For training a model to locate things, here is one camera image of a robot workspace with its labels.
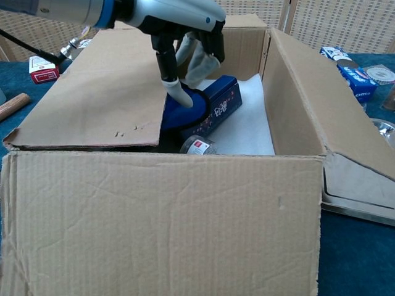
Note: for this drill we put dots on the white foam sheet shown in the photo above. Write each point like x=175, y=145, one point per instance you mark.
x=253, y=123

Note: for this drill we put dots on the navy printed box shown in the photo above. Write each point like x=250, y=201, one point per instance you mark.
x=222, y=98

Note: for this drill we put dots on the blue table cloth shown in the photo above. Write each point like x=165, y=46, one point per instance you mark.
x=355, y=262

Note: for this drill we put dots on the wooden rolling pin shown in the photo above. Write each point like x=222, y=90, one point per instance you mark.
x=15, y=103

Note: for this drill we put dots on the blue round pouch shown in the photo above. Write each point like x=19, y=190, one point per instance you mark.
x=182, y=117

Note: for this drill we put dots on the brown snack packet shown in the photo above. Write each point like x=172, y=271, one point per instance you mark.
x=390, y=100

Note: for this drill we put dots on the blue Oreo cookie box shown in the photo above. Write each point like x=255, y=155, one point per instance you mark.
x=358, y=80

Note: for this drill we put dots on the stainless steel tray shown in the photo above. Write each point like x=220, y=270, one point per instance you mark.
x=385, y=128

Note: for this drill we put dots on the clear bag with white disc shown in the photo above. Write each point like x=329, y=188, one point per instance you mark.
x=382, y=75

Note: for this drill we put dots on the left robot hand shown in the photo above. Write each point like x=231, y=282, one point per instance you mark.
x=172, y=12

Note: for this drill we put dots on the small red white box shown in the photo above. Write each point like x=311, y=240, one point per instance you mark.
x=43, y=74

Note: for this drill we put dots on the red-topped cardboard box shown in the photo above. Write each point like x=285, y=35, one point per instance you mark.
x=154, y=222

